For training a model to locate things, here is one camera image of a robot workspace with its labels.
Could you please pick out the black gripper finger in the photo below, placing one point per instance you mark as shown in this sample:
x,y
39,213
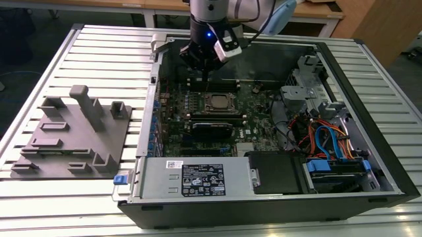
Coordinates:
x,y
193,55
214,64

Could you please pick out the silver CPU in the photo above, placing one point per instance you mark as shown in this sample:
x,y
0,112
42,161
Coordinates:
x,y
221,100

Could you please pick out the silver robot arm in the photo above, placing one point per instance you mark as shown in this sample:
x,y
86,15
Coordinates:
x,y
207,10

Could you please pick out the black RAM slot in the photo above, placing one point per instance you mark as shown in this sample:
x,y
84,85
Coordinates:
x,y
214,114
198,87
194,81
197,84

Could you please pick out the CPU socket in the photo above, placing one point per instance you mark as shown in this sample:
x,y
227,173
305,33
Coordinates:
x,y
206,110

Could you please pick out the black bay cover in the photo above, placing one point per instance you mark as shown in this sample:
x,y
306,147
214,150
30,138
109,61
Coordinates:
x,y
277,172

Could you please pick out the wooden desk white legs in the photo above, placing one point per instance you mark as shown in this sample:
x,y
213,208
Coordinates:
x,y
99,3
174,4

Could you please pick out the round coin battery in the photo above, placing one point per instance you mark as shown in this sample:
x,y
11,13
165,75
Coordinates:
x,y
257,88

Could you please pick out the green motherboard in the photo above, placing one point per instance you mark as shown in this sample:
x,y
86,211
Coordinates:
x,y
261,118

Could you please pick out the graphics card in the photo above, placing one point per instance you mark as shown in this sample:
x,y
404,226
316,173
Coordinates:
x,y
211,130

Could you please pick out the metal disk bay cage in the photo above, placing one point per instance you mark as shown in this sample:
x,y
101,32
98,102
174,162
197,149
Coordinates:
x,y
297,92

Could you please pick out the silver chipset heatsink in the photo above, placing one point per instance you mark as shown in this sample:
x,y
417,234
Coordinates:
x,y
246,147

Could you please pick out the silver power supply unit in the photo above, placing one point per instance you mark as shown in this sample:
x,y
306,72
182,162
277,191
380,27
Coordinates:
x,y
158,177

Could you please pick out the grey parts rack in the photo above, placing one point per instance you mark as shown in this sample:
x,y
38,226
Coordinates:
x,y
82,148

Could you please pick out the hard disk in blue carrier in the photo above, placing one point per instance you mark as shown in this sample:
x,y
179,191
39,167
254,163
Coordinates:
x,y
318,166

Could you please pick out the wooden cabinet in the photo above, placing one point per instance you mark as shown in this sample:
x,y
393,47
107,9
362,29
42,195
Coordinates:
x,y
380,24

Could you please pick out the blue case latch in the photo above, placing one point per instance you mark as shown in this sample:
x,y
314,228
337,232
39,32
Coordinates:
x,y
119,180

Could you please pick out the black PC case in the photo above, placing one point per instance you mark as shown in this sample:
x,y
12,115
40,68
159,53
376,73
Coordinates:
x,y
230,214

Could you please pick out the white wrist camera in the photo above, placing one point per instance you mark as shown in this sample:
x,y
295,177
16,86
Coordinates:
x,y
229,50

